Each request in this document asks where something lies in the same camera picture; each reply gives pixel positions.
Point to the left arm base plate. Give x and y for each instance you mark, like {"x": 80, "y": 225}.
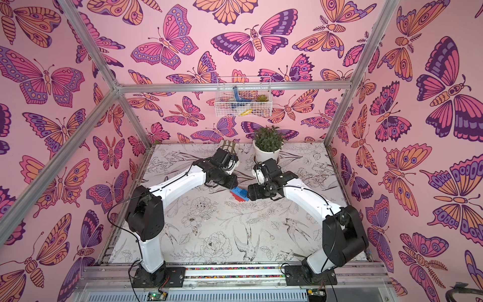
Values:
{"x": 160, "y": 277}

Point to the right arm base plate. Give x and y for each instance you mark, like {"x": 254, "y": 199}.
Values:
{"x": 302, "y": 276}

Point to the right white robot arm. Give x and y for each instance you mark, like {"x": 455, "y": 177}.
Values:
{"x": 342, "y": 234}

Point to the white wire basket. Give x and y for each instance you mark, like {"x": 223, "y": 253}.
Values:
{"x": 249, "y": 96}

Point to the aluminium front rail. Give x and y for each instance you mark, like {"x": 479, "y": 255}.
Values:
{"x": 261, "y": 275}

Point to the potted green plant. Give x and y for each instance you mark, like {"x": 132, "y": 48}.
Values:
{"x": 267, "y": 143}

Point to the red long lego top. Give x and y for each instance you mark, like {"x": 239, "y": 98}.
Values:
{"x": 234, "y": 195}

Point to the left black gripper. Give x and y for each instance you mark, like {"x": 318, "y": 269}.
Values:
{"x": 233, "y": 184}

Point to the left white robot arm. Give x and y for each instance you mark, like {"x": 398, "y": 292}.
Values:
{"x": 145, "y": 215}

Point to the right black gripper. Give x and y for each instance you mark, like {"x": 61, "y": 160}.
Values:
{"x": 262, "y": 170}

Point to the blue toy in basket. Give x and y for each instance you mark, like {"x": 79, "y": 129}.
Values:
{"x": 239, "y": 101}

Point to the blue long lego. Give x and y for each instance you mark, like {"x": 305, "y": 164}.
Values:
{"x": 242, "y": 193}

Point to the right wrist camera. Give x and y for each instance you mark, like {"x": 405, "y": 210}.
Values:
{"x": 257, "y": 172}

